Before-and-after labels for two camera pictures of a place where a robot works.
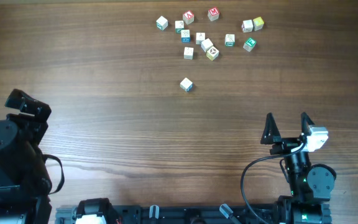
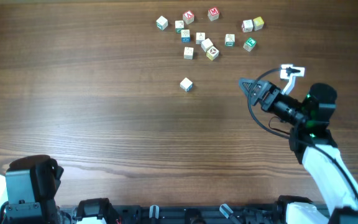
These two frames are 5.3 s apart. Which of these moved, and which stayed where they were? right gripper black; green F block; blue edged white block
Moved: right gripper black
Stayed: green F block; blue edged white block
